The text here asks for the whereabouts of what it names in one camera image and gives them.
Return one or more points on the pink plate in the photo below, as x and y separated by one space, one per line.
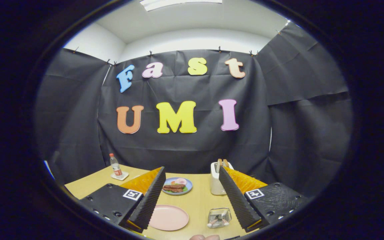
168 217

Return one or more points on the white toaster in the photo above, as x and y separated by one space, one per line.
216 185

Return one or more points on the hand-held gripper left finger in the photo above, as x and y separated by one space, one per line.
148 203

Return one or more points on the black backdrop cloth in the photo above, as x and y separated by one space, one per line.
185 146

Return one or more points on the pink round food slice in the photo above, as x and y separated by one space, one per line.
180 181

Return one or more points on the blue plate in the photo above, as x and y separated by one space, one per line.
189 186

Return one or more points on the ceiling light panel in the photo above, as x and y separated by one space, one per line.
178 4

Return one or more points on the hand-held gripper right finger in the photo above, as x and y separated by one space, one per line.
237 203

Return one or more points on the clear water bottle red cap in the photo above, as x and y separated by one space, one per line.
115 168

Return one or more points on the small white square coaster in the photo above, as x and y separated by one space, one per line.
124 176

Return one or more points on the brown sausage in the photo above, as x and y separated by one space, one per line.
175 186
172 190

